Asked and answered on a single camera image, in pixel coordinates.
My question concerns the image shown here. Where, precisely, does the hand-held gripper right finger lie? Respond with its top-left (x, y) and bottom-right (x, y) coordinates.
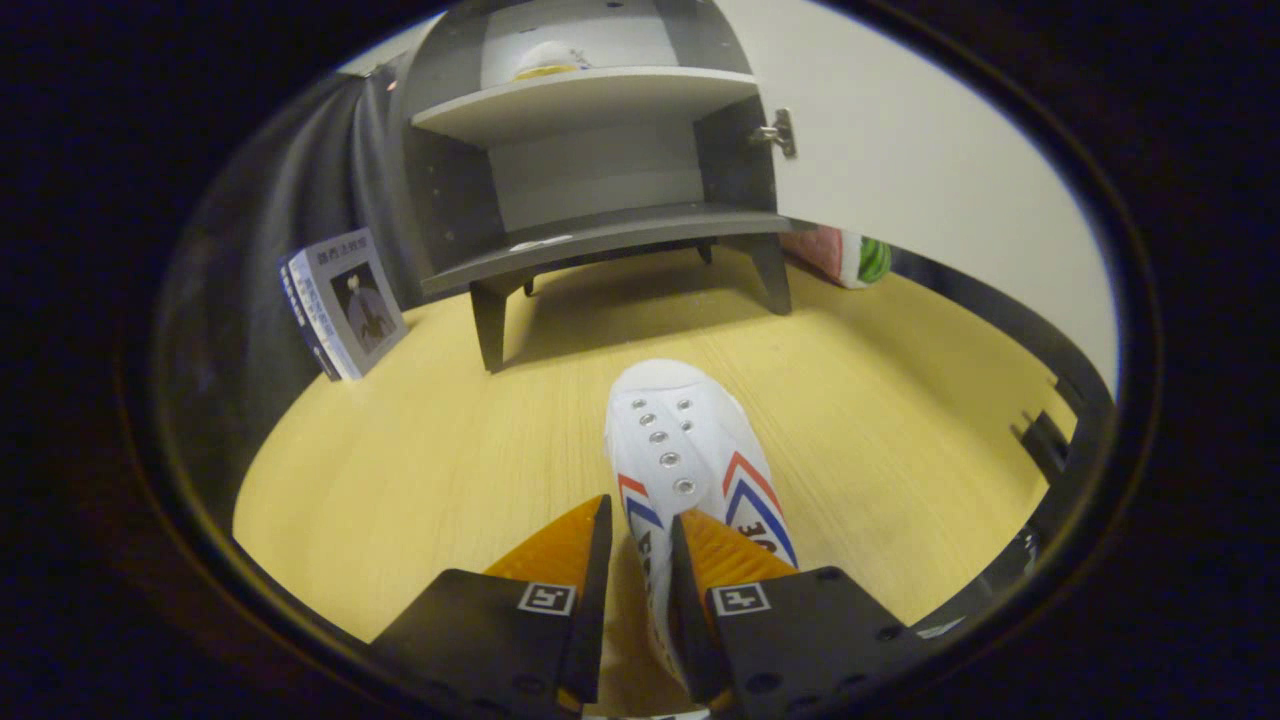
top-left (668, 510), bottom-right (941, 720)

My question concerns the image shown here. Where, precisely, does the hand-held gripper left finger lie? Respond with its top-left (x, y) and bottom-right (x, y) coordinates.
top-left (370, 495), bottom-right (613, 716)

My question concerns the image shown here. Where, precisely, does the white canvas shoe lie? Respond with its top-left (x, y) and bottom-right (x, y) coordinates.
top-left (603, 358), bottom-right (801, 701)
top-left (512, 40), bottom-right (593, 81)

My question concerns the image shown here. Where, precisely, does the white shoe cabinet door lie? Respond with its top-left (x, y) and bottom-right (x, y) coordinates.
top-left (715, 0), bottom-right (1119, 401)

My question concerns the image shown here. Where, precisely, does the metal door hinge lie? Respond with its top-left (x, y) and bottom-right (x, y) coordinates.
top-left (750, 108), bottom-right (798, 159)

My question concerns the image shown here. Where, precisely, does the blue and white book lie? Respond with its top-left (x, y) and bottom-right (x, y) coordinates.
top-left (278, 228), bottom-right (409, 383)

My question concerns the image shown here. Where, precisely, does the pink and green plush toy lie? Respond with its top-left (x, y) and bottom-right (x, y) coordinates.
top-left (782, 226), bottom-right (893, 290)

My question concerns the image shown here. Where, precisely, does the black bracket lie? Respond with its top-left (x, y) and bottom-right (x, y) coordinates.
top-left (1010, 408), bottom-right (1079, 486)

